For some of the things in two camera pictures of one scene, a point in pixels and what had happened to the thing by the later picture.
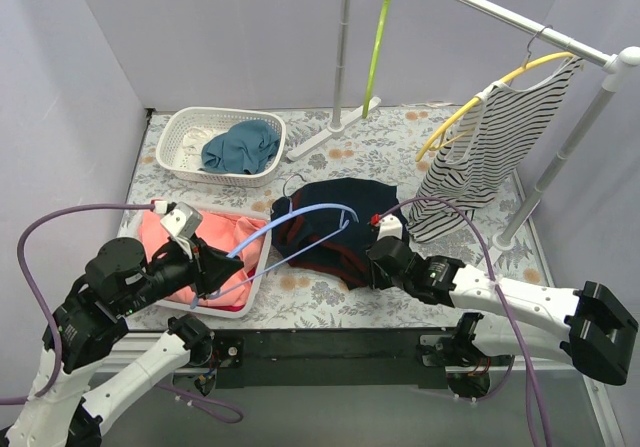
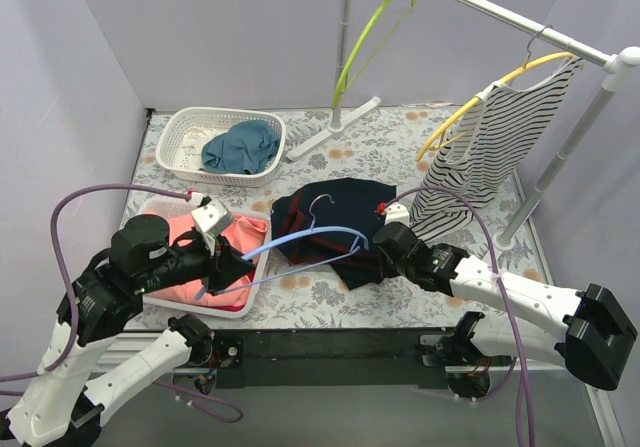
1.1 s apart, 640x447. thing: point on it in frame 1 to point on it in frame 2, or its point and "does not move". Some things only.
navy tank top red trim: (326, 226) does not move
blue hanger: (350, 218) to (359, 247)
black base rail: (334, 359) does not move
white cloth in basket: (194, 140) does not move
